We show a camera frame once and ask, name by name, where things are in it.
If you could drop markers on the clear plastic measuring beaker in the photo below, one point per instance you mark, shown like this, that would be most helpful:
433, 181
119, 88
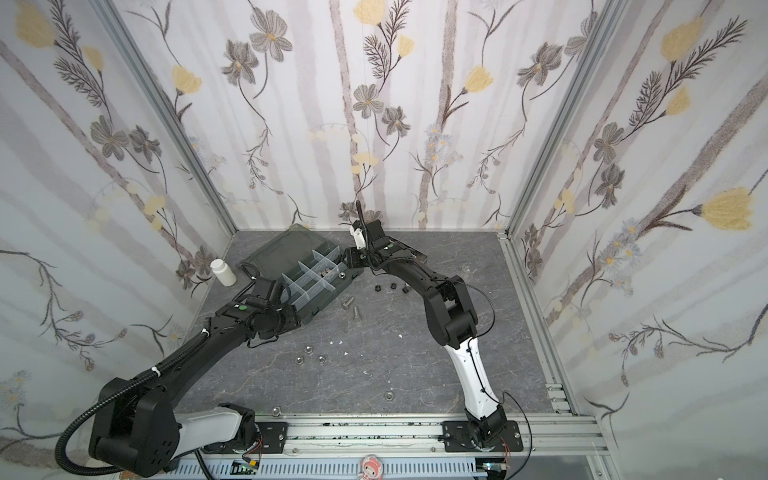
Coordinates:
468, 271

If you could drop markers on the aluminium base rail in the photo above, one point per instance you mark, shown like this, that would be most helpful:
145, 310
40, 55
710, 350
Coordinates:
414, 446

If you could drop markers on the white plastic bottle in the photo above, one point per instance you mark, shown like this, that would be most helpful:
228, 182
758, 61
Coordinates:
223, 272

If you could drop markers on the pink figurine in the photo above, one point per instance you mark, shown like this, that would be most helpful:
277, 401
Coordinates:
371, 468

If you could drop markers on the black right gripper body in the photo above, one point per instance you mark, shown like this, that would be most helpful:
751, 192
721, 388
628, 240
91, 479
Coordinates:
369, 234

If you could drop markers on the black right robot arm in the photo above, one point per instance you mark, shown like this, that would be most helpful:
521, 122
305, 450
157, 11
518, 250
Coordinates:
451, 319

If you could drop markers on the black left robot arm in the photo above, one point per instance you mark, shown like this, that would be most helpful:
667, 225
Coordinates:
133, 427

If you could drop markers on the green compartment organizer box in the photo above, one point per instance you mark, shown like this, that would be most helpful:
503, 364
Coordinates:
310, 267

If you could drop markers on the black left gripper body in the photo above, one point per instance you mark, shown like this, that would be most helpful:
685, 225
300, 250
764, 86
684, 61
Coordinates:
281, 320

